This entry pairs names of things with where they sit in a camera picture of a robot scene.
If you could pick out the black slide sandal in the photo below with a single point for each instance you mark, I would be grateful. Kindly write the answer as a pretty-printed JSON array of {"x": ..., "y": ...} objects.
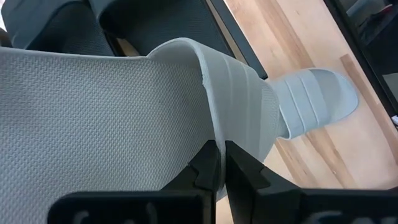
[
  {"x": 56, "y": 28},
  {"x": 161, "y": 21}
]

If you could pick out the black aluminium table frame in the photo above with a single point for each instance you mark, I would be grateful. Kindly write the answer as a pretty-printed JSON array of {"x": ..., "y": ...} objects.
[{"x": 356, "y": 40}]

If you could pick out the grey slide sandal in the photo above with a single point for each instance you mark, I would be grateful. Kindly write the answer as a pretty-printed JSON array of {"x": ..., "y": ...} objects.
[
  {"x": 93, "y": 109},
  {"x": 311, "y": 99}
]

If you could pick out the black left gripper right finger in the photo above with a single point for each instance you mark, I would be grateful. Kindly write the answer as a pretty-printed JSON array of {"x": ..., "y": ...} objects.
[{"x": 248, "y": 186}]

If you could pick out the wooden shelf black metal frame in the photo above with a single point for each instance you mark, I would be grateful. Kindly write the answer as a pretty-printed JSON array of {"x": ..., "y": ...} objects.
[{"x": 245, "y": 53}]

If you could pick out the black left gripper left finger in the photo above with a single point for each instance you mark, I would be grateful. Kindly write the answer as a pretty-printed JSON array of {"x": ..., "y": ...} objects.
[{"x": 202, "y": 174}]

